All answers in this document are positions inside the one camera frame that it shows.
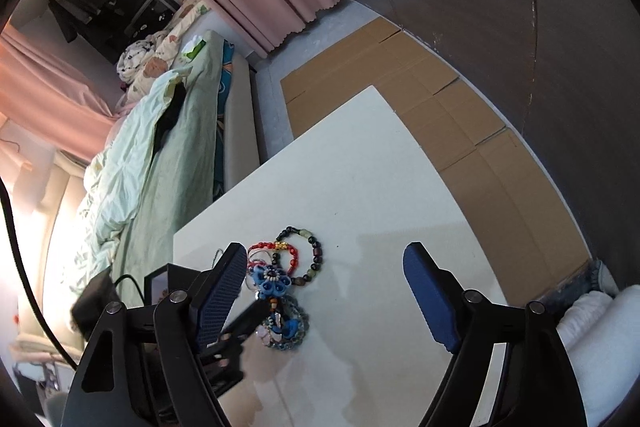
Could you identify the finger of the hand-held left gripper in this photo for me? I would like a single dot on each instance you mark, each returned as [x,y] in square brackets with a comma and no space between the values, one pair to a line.
[247,319]

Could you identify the black jewelry box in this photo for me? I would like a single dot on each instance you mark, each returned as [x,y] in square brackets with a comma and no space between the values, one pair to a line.
[175,277]

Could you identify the green tissue box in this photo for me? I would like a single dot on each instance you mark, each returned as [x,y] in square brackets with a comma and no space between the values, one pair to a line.
[194,48]

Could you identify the green bed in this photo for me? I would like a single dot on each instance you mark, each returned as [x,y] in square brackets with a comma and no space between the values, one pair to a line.
[190,147]

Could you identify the person's white trouser leg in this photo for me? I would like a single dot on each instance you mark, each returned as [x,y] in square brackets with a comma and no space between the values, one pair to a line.
[600,357]

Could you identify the light green duvet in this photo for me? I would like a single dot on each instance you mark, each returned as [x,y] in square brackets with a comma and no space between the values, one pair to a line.
[125,157]

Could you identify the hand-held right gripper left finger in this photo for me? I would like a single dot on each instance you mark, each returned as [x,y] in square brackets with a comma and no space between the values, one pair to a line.
[220,302]

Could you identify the blue flower ornament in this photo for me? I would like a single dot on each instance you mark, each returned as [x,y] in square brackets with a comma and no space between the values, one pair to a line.
[270,279]

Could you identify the beige headboard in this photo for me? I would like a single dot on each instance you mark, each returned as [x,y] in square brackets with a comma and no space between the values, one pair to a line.
[50,227]

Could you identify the hanging black clothes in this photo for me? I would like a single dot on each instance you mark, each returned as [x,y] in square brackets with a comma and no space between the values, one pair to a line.
[75,7]

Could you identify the black garment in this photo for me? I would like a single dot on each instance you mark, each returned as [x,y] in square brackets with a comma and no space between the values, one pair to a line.
[167,117]

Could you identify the floral bear blanket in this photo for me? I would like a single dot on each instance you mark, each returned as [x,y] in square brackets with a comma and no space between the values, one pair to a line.
[165,57]

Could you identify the white black spotted blanket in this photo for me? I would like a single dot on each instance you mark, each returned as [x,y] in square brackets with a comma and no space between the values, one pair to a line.
[134,59]

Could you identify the flattened cardboard sheet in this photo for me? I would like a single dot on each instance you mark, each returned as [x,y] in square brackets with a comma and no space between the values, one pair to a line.
[450,117]

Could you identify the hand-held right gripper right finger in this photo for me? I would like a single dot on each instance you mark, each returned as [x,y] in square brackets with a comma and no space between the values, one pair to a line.
[430,302]

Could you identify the grey denim cloth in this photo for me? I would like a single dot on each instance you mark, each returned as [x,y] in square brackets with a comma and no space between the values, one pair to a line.
[600,279]

